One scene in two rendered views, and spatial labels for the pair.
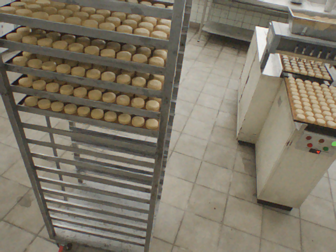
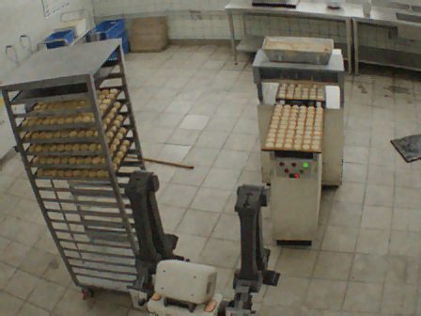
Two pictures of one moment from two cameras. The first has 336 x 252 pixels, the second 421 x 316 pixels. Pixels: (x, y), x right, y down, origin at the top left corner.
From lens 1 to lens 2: 1.82 m
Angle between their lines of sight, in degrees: 10
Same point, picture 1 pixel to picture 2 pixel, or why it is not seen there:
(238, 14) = (281, 23)
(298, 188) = (304, 217)
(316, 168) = (307, 193)
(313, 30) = (288, 56)
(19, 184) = (47, 252)
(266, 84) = (267, 115)
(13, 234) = (51, 287)
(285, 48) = (272, 75)
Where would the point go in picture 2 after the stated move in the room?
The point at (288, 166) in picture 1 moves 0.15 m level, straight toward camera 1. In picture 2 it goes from (283, 197) to (271, 209)
